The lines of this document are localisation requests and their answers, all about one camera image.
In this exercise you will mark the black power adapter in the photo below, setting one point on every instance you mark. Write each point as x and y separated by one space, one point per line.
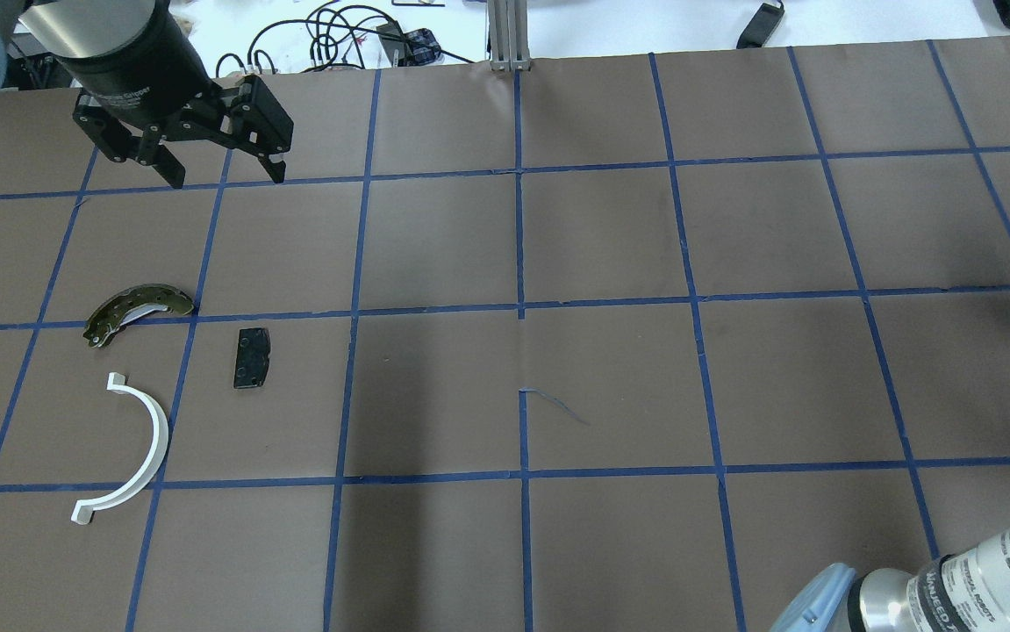
761 26

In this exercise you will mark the aluminium frame post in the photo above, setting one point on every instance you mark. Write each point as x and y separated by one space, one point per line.
508 35

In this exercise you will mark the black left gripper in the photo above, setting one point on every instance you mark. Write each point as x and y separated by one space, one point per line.
129 63

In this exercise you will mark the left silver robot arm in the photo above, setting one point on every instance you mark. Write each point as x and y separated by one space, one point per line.
33 15

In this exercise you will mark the black brake pad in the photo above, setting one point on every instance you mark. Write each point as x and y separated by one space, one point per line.
253 350

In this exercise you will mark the olive curved brake shoe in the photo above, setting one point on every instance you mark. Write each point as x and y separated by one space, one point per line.
131 304

